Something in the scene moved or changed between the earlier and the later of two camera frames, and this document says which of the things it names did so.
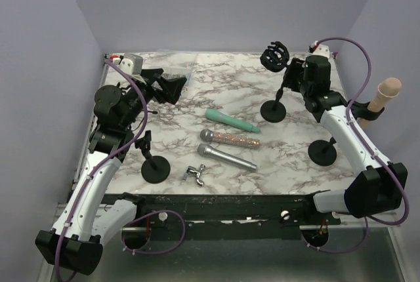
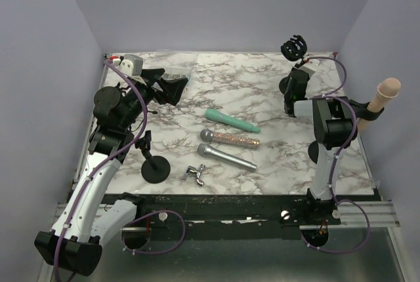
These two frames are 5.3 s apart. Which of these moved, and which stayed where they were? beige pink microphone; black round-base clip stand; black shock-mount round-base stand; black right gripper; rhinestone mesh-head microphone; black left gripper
Moved: black right gripper; black shock-mount round-base stand
Stayed: beige pink microphone; black left gripper; black round-base clip stand; rhinestone mesh-head microphone
